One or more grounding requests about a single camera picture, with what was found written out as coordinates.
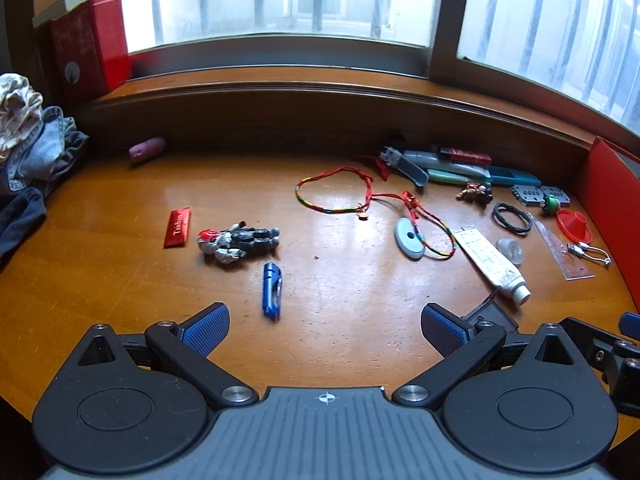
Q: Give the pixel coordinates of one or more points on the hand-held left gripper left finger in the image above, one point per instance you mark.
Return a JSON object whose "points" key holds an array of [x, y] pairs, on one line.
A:
{"points": [[205, 330]]}

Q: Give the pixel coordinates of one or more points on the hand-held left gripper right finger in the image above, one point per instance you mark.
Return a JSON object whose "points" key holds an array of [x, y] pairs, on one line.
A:
{"points": [[445, 330]]}

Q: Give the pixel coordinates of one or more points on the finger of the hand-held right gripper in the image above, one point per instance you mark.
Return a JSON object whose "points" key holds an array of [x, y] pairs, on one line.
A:
{"points": [[595, 340], [631, 322]]}

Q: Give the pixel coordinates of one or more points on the blue grey round disc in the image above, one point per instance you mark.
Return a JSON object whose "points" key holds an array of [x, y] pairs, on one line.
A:
{"points": [[402, 240]]}

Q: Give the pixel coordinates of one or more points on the red snack packet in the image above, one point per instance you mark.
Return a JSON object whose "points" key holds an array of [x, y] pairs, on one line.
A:
{"points": [[177, 227]]}

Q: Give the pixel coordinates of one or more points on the red cardboard box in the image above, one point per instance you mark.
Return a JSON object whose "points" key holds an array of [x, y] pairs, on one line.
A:
{"points": [[610, 210]]}

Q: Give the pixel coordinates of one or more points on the teal curved toy track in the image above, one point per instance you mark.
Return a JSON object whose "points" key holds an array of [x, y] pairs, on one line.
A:
{"points": [[415, 170]]}

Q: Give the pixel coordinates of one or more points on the white fluff tuft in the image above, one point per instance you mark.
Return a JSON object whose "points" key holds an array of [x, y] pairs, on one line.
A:
{"points": [[390, 157]]}

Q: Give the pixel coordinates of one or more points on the wooden desktop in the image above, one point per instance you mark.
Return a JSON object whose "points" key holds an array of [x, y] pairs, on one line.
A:
{"points": [[340, 280]]}

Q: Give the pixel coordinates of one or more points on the blue carabiner clip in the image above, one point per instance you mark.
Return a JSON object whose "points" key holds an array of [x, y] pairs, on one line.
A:
{"points": [[272, 290]]}

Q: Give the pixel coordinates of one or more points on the white tube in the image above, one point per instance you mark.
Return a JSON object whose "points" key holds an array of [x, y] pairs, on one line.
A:
{"points": [[487, 257]]}

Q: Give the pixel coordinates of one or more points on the metal keyring clip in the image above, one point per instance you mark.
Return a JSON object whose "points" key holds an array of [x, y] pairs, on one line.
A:
{"points": [[580, 250]]}

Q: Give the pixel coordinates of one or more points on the clear triangle ruler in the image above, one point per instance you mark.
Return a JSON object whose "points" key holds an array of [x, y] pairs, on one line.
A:
{"points": [[562, 255]]}

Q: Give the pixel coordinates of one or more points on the grey toy robot figure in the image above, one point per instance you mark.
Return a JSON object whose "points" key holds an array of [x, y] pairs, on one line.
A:
{"points": [[240, 242]]}

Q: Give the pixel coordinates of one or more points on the clear plastic cap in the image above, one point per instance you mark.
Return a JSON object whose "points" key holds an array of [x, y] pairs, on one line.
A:
{"points": [[511, 251]]}

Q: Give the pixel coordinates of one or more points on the red funnel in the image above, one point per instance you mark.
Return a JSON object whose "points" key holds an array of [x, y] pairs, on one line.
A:
{"points": [[575, 225]]}

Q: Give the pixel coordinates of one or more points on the small brown figurine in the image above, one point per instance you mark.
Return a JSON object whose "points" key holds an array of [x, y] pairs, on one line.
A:
{"points": [[472, 192]]}

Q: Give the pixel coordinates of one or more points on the grey building block plate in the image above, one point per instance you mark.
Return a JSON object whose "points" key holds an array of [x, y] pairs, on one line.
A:
{"points": [[562, 195], [527, 195]]}

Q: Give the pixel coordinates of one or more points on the teal remote-like tool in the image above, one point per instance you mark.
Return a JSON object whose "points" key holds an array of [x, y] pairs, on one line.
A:
{"points": [[457, 176]]}

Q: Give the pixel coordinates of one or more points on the teal straight toy track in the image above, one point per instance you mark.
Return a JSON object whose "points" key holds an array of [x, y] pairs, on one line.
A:
{"points": [[515, 175]]}

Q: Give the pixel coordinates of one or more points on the grey blue toy piece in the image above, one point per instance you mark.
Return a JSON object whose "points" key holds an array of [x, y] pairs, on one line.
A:
{"points": [[425, 157]]}

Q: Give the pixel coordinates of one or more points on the red cloth scrap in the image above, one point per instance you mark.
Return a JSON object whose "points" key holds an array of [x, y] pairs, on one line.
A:
{"points": [[381, 167]]}

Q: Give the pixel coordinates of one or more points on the pink eraser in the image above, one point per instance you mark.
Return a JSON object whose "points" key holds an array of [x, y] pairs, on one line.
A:
{"points": [[147, 150]]}

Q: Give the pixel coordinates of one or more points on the dark blue cloth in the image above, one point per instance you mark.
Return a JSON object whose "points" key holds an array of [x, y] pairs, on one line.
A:
{"points": [[20, 220]]}

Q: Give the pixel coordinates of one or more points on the light blue denim jeans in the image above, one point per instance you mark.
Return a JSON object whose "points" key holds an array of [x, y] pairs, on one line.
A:
{"points": [[45, 150]]}

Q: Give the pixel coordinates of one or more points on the white crumpled cloth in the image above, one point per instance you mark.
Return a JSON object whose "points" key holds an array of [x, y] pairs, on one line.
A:
{"points": [[17, 110]]}

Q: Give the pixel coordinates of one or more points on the tall red gift box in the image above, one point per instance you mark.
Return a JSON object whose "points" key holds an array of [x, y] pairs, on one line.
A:
{"points": [[90, 45]]}

